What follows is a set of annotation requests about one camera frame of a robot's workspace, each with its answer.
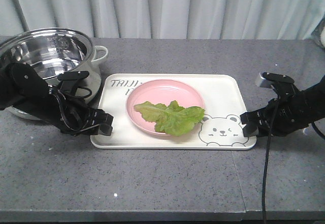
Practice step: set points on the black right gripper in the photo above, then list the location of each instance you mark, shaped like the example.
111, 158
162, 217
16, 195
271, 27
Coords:
277, 118

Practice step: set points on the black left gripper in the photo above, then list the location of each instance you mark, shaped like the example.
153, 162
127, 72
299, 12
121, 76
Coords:
80, 118

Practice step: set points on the cream bear serving tray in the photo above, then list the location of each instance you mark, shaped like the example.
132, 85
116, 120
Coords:
220, 129

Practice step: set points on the pink round plate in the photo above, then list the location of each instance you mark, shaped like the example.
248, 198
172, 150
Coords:
160, 91

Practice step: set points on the green lettuce leaf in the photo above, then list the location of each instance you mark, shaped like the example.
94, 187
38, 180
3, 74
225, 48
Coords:
171, 119

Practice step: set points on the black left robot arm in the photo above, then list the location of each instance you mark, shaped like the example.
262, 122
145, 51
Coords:
23, 89

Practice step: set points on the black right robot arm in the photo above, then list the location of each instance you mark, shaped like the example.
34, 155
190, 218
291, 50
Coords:
314, 97

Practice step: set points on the light green electric cooking pot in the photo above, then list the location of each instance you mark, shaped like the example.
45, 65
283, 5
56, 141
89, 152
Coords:
53, 51

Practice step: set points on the white rice cooker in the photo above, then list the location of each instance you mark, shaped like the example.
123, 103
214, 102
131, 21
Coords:
318, 34

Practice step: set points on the white pleated curtain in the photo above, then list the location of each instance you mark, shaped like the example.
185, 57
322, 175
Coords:
167, 19

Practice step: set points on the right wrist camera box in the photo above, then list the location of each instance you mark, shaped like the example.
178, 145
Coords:
266, 79

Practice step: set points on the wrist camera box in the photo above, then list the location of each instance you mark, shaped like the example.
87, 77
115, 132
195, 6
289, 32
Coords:
73, 76
266, 79

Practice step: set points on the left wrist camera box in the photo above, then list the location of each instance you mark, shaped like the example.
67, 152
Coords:
73, 76

